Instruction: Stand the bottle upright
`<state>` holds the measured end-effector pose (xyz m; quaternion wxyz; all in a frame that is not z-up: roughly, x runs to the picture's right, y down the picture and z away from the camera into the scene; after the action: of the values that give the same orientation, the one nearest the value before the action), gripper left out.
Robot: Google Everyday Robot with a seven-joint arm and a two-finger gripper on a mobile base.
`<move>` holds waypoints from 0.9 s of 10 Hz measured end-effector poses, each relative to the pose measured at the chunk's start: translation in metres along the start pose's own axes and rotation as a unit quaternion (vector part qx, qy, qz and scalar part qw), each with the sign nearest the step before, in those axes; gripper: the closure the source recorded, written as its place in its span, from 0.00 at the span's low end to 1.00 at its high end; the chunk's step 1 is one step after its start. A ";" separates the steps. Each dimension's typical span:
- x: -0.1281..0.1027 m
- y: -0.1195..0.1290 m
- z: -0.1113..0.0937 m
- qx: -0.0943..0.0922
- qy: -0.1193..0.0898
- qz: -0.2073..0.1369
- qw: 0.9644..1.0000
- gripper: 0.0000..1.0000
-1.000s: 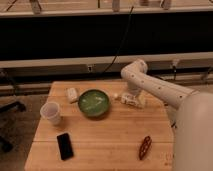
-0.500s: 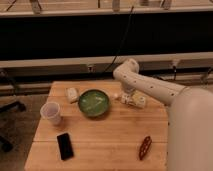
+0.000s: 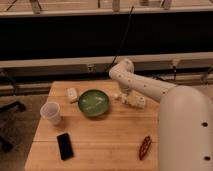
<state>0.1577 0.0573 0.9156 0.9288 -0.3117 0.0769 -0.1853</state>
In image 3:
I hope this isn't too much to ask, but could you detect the green bowl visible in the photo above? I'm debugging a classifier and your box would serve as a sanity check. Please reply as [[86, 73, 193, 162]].
[[78, 89, 110, 118]]

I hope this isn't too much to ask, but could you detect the translucent white plastic cup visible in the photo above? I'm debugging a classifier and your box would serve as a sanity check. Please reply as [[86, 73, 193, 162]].
[[40, 102, 61, 125]]

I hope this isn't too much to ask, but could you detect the black hanging cable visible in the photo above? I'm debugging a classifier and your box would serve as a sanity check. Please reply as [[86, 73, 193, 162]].
[[101, 5, 135, 74]]

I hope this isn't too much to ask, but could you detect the white labelled plastic bottle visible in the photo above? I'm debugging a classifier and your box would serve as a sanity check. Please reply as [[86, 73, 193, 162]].
[[113, 93, 146, 108]]

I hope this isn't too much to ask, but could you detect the red brown oblong object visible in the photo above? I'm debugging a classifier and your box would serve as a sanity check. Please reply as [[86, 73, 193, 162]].
[[139, 136, 152, 160]]

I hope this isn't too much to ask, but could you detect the small white box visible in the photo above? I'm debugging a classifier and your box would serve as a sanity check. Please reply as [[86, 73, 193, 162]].
[[67, 88, 78, 103]]

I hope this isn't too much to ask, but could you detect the black office chair base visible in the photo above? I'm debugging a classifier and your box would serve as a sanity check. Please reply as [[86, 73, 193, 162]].
[[0, 100, 26, 153]]

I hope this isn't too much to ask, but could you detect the black smartphone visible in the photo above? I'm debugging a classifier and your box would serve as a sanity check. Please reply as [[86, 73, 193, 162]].
[[57, 133, 74, 160]]

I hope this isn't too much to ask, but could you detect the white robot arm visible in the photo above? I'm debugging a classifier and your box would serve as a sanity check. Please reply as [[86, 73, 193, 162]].
[[109, 59, 213, 171]]

